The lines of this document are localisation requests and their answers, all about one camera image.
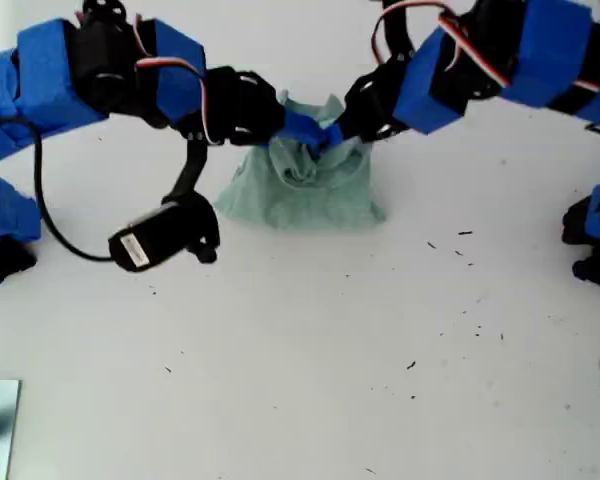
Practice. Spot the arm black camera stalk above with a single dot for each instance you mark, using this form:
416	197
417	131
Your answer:
190	170
397	35

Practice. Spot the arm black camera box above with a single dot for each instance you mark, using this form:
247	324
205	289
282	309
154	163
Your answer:
150	240

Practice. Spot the green t-shirt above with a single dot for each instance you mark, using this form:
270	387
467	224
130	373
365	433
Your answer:
320	205

